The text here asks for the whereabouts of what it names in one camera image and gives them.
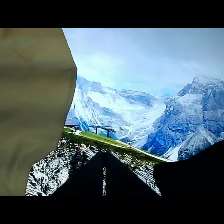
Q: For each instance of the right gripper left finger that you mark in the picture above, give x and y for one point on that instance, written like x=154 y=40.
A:
x=86 y=181

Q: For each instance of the beige garment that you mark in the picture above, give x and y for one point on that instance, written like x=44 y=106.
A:
x=33 y=100

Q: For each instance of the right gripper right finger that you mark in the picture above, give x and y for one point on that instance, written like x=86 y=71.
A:
x=125 y=181

